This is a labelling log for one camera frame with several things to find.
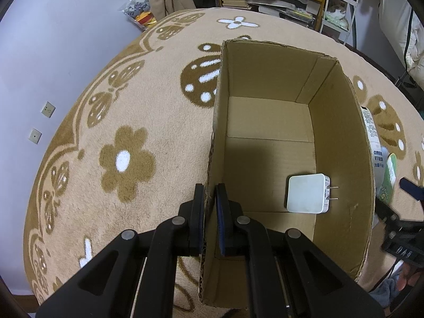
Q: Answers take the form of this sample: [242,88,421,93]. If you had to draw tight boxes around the white duvet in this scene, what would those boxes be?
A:
[379,0,424,83]

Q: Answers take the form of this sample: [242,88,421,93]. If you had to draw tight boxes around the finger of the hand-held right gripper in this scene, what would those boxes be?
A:
[375,201,399,226]
[399,176,424,205]

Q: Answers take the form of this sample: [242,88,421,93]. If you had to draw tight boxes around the cardboard box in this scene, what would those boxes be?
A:
[198,39,376,307]

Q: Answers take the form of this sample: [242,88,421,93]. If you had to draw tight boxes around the white wire rack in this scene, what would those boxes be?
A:
[320,0,360,45]

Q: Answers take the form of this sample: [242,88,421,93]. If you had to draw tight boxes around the pile of papers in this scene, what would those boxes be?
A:
[248,0,315,27]

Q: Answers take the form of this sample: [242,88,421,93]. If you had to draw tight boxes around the clear plastic bag of goods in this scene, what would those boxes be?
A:
[121,0,158,30]

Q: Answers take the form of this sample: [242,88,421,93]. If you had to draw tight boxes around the wooden bookshelf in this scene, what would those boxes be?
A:
[214,0,328,34]

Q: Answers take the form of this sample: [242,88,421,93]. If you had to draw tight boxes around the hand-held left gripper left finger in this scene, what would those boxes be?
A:
[35,183,205,318]

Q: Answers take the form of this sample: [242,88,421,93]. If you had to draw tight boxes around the white remote control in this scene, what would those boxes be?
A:
[360,105,389,189]

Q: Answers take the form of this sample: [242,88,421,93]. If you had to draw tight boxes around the green oval packet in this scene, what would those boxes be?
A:
[378,152,398,202]

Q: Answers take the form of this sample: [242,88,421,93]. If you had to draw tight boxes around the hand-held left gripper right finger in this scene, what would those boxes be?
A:
[215,183,385,318]

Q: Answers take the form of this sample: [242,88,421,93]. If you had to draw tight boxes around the beige floral rug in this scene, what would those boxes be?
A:
[23,8,424,307]

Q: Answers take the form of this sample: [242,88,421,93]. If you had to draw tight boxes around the blue denim trousers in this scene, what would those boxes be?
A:
[381,262,421,307]

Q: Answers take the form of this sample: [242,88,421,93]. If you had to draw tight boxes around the white square power adapter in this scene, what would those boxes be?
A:
[285,173,339,214]

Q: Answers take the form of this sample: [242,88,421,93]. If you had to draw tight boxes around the black cable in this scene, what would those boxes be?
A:
[394,7,414,83]

